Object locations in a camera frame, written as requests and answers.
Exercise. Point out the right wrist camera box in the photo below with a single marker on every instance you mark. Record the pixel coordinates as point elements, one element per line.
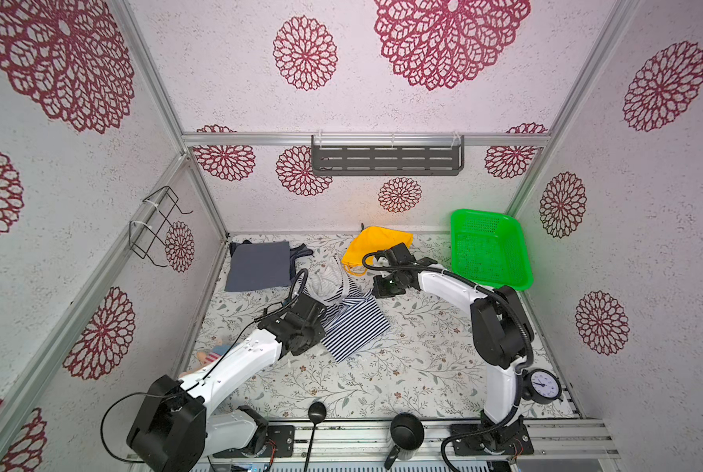
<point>399,256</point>

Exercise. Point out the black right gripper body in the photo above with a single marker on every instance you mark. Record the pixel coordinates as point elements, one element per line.
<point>384,283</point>

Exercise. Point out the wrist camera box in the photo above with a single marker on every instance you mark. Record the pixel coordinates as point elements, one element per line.
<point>306,308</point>
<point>399,256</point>

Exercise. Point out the grey blue tank top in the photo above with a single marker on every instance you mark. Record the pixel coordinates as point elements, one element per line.
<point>258,266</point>

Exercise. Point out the cartoon boy plush doll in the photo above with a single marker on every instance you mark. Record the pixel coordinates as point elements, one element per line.
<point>206,357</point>

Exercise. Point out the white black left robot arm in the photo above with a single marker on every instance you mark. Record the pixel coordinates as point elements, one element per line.
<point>176,424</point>

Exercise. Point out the grey wall shelf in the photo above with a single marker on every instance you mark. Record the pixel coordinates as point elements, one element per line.
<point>385,161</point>

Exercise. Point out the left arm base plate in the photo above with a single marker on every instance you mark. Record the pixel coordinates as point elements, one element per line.
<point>279,442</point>

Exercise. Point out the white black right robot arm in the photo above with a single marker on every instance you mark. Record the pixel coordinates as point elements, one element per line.
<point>500,333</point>

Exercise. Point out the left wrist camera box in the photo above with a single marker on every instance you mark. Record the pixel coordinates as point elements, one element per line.
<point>306,308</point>

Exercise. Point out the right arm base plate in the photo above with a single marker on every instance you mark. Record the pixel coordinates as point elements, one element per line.
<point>512,440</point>

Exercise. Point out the black wire wall rack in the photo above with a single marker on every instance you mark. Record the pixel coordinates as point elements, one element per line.
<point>162,238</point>

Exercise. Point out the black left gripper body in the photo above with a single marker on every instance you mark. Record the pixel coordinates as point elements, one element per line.
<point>313,336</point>

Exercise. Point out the striped tank top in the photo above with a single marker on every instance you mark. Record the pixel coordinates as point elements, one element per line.
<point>353,318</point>

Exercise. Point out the green plastic basket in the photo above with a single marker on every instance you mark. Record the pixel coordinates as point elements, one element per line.
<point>490,249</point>

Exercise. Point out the yellow fabric hat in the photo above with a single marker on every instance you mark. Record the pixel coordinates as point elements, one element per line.
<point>370,240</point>

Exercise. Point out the round pressure gauge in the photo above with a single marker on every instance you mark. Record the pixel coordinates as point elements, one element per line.
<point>541,386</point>

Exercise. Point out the black ladle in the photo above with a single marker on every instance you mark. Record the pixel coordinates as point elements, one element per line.
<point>317,413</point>

